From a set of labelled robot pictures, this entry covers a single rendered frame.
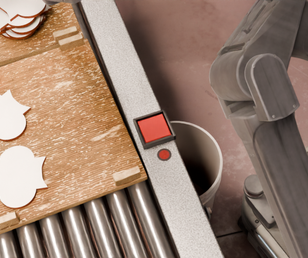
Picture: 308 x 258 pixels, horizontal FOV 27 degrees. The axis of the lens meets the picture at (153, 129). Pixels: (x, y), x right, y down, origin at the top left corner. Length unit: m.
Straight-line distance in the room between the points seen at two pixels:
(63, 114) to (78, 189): 0.19
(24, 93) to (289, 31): 0.92
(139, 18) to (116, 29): 1.23
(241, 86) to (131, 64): 0.89
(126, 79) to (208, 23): 1.34
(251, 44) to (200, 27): 2.13
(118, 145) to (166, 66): 1.31
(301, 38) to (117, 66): 0.88
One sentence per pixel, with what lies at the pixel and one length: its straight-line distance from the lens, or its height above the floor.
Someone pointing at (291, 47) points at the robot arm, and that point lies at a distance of 0.71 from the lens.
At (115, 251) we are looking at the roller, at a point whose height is 0.92.
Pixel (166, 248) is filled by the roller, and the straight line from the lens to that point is 1.32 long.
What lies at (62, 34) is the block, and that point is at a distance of 1.57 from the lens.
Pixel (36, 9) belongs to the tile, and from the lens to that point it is 1.58.
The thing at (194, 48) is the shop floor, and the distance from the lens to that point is 2.74.
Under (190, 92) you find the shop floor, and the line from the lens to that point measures 2.61.
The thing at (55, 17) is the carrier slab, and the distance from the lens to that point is 1.65.
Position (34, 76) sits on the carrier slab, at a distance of 1.54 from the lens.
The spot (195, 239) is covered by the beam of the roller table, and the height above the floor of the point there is 0.91.
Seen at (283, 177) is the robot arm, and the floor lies 1.52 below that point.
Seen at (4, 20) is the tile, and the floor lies 0.99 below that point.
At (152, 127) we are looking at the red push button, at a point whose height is 0.93.
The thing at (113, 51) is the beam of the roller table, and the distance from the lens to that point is 1.58.
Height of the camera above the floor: 2.15
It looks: 59 degrees down
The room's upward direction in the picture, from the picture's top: 5 degrees counter-clockwise
